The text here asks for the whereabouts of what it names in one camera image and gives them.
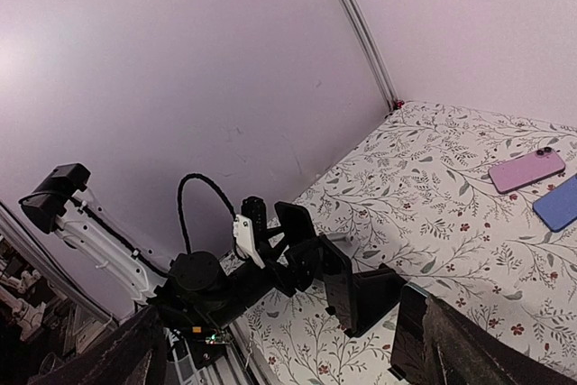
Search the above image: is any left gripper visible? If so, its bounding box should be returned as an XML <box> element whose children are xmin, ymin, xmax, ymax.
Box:
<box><xmin>148</xmin><ymin>226</ymin><xmax>321</xmax><ymax>329</ymax></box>

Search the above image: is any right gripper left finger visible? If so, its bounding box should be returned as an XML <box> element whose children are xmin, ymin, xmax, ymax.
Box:
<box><xmin>32</xmin><ymin>306</ymin><xmax>167</xmax><ymax>384</ymax></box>

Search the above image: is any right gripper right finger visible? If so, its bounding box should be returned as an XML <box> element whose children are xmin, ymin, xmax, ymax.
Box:
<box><xmin>423</xmin><ymin>295</ymin><xmax>572</xmax><ymax>384</ymax></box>

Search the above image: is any small black phone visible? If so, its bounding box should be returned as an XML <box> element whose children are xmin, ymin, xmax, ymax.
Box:
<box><xmin>274</xmin><ymin>201</ymin><xmax>316</xmax><ymax>246</ymax></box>

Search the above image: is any black phone teal edge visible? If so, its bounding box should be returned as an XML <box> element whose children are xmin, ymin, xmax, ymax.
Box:
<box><xmin>389</xmin><ymin>283</ymin><xmax>429</xmax><ymax>384</ymax></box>

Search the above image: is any white folding stand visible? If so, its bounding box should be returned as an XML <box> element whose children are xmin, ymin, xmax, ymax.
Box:
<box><xmin>325</xmin><ymin>233</ymin><xmax>353</xmax><ymax>248</ymax></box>

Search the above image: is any black folding phone stand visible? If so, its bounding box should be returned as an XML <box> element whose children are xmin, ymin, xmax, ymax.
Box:
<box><xmin>344</xmin><ymin>264</ymin><xmax>407</xmax><ymax>338</ymax></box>

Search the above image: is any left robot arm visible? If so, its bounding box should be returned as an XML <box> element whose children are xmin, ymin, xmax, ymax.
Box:
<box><xmin>19</xmin><ymin>163</ymin><xmax>321</xmax><ymax>332</ymax></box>

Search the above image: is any blue phone face down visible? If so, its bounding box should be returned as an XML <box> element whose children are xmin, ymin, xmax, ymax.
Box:
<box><xmin>533</xmin><ymin>175</ymin><xmax>577</xmax><ymax>233</ymax></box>

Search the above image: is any pink phone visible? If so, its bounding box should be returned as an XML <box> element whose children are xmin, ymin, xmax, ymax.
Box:
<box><xmin>488</xmin><ymin>146</ymin><xmax>565</xmax><ymax>194</ymax></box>

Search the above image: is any floral patterned table mat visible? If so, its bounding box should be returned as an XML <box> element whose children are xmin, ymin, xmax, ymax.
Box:
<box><xmin>233</xmin><ymin>102</ymin><xmax>576</xmax><ymax>384</ymax></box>

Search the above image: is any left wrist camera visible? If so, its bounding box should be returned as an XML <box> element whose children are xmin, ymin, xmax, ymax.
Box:
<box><xmin>233</xmin><ymin>196</ymin><xmax>267</xmax><ymax>269</ymax></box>

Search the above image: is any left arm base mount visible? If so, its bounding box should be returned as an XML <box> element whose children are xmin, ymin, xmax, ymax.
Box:
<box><xmin>166</xmin><ymin>325</ymin><xmax>232</xmax><ymax>370</ymax></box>

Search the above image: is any left black cable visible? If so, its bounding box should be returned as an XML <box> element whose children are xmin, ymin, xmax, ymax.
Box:
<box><xmin>177</xmin><ymin>172</ymin><xmax>238</xmax><ymax>260</ymax></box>

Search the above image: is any left aluminium frame post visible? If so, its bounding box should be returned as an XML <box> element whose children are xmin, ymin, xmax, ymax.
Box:
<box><xmin>337</xmin><ymin>0</ymin><xmax>398</xmax><ymax>112</ymax></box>

